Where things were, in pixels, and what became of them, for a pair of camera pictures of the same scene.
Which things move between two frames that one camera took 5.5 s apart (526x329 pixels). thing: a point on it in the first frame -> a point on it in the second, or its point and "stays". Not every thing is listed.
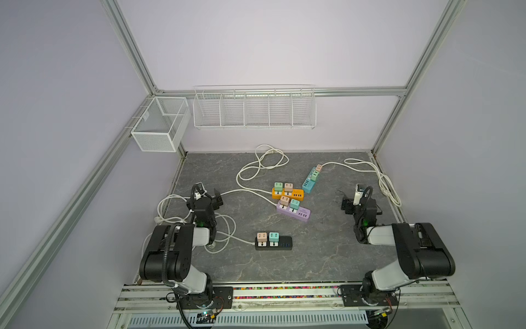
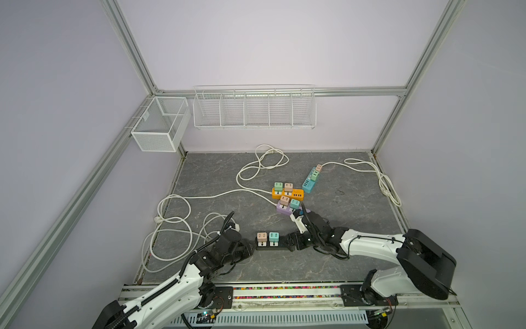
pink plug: [262, 236] stays
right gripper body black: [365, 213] -> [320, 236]
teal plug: [274, 238] stays
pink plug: [285, 200] stays
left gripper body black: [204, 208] -> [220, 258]
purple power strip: [303, 215] stays
